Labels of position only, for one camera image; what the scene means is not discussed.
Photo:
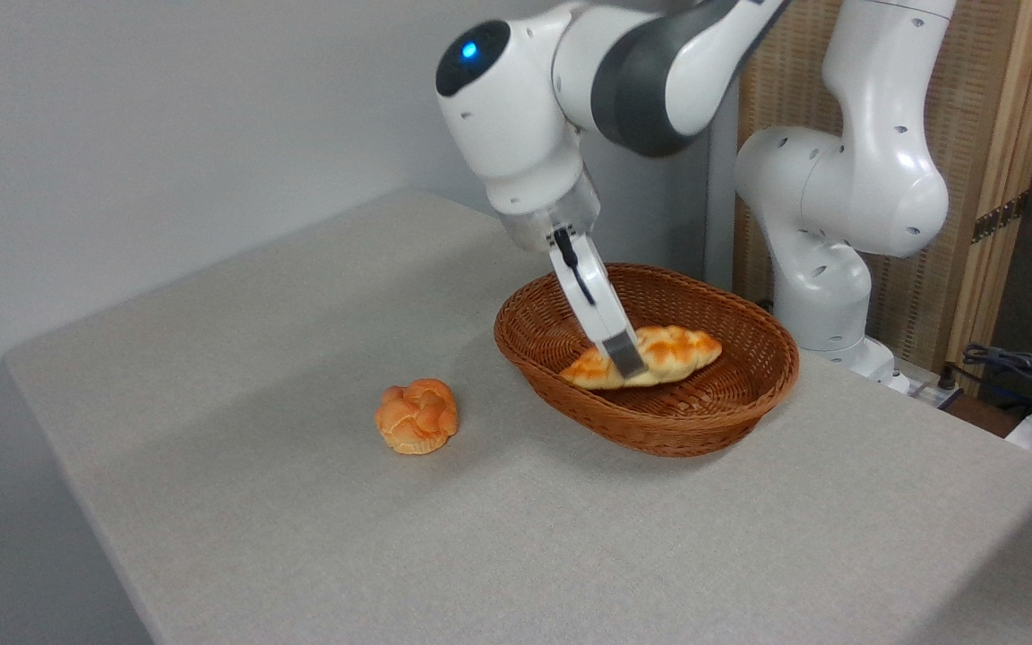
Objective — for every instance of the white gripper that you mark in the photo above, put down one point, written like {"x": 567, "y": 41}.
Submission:
{"x": 601, "y": 300}

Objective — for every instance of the long braided bread loaf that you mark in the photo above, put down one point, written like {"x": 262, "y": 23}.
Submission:
{"x": 677, "y": 351}

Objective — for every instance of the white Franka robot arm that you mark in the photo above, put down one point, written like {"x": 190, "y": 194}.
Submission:
{"x": 847, "y": 188}

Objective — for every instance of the round orange bread roll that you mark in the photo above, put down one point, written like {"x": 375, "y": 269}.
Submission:
{"x": 417, "y": 417}

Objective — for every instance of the brown wicker basket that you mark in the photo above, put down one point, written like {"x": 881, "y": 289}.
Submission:
{"x": 561, "y": 309}

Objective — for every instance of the metal screen hinge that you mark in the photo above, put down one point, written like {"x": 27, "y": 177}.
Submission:
{"x": 1000, "y": 218}

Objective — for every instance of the wooden woven folding screen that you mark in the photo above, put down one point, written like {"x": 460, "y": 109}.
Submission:
{"x": 982, "y": 98}

